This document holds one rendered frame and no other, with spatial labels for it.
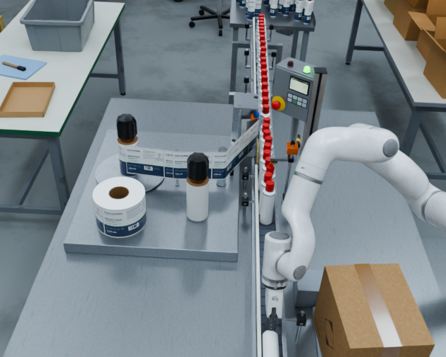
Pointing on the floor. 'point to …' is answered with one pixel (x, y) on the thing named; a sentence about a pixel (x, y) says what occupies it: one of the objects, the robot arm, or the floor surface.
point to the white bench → (71, 59)
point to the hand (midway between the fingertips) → (270, 325)
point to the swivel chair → (212, 15)
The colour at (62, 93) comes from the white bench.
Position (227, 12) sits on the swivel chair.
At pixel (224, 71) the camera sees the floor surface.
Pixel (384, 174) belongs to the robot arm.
